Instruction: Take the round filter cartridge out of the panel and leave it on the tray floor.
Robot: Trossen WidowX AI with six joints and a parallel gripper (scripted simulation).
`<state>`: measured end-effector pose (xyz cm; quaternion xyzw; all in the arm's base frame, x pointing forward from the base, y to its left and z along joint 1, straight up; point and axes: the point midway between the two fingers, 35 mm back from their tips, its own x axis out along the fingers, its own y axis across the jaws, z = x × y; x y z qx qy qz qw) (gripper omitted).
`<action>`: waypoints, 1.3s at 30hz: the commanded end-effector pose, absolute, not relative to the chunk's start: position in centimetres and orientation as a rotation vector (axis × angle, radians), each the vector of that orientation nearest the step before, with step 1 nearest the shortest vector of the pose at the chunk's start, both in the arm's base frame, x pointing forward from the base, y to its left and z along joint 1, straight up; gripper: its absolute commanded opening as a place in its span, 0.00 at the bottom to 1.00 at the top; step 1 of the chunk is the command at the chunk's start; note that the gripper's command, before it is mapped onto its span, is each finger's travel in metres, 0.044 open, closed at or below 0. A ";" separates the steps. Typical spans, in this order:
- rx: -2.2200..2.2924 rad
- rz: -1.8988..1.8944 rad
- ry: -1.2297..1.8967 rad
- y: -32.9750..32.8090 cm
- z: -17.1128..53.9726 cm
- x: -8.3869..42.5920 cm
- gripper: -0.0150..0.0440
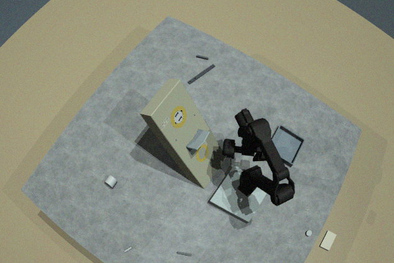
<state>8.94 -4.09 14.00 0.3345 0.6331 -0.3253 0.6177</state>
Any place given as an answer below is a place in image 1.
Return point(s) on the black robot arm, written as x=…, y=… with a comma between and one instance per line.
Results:
x=258, y=134

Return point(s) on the dark olive panel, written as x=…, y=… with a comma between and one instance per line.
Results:
x=200, y=166

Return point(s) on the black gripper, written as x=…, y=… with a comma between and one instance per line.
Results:
x=229, y=148

